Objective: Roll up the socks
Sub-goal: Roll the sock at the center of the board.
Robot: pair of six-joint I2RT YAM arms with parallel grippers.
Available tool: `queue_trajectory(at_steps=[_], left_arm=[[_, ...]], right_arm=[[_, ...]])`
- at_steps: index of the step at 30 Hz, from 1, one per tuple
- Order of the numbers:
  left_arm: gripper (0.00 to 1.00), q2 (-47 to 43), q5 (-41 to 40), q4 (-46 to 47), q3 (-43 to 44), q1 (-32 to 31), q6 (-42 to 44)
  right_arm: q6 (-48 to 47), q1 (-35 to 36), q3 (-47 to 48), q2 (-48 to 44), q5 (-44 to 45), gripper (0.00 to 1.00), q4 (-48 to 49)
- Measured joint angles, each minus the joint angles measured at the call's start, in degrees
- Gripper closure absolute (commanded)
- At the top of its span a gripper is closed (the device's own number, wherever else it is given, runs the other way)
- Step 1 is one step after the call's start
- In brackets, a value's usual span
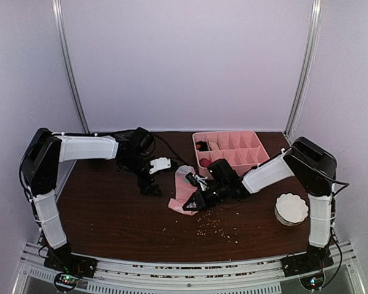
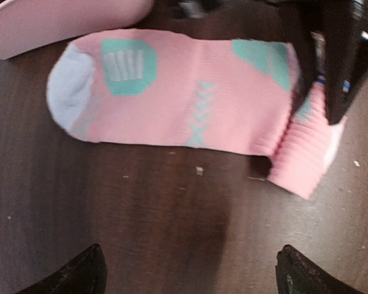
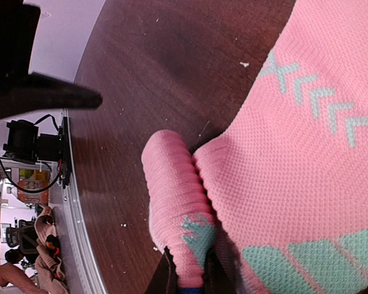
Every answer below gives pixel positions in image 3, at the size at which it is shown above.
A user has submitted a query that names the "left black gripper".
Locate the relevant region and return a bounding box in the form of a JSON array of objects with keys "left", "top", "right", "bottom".
[{"left": 0, "top": 1, "right": 102, "bottom": 119}]

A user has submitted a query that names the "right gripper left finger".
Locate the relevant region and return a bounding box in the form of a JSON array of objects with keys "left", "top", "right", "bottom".
[{"left": 144, "top": 247, "right": 178, "bottom": 294}]

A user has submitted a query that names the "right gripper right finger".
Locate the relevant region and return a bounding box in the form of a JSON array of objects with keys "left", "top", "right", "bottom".
[{"left": 202, "top": 247, "right": 236, "bottom": 294}]

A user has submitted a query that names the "pink patterned sock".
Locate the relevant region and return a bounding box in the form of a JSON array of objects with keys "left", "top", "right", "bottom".
[{"left": 142, "top": 1, "right": 368, "bottom": 293}]

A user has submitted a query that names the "person forearm in background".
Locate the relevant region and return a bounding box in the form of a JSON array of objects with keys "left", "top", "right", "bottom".
[{"left": 0, "top": 263, "right": 48, "bottom": 294}]

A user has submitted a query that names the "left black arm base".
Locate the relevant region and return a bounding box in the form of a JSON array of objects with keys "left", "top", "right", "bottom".
[{"left": 3, "top": 115, "right": 72, "bottom": 194}]

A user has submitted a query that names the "beige cloth bundle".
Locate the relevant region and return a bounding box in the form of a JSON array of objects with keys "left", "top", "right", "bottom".
[{"left": 34, "top": 206, "right": 69, "bottom": 294}]

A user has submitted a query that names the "aluminium front rail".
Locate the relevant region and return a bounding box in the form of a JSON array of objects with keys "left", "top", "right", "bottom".
[{"left": 62, "top": 109, "right": 107, "bottom": 293}]

